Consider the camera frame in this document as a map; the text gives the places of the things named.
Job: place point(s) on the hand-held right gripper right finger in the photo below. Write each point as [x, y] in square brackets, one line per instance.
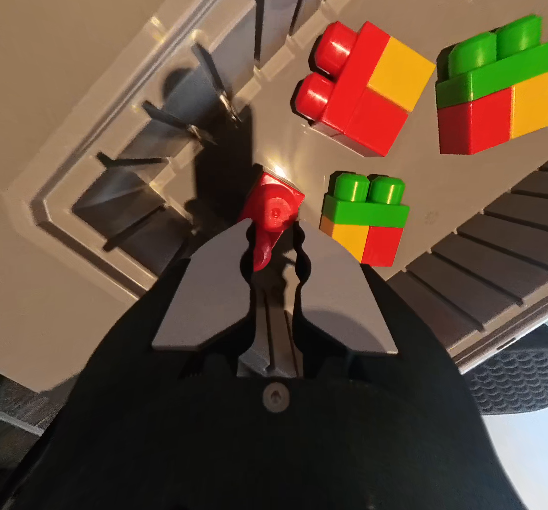
[342, 296]

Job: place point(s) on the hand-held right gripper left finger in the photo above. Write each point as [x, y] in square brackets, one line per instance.
[205, 296]

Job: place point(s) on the yellow single-stud mega block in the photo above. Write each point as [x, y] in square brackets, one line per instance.
[402, 73]
[346, 236]
[531, 108]

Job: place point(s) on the green two-stud mega block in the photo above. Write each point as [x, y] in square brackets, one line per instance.
[364, 212]
[492, 73]

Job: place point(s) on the red two-stud mega block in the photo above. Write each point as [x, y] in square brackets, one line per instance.
[274, 202]
[355, 73]

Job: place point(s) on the grey plastic bin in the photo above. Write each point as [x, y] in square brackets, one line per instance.
[428, 185]

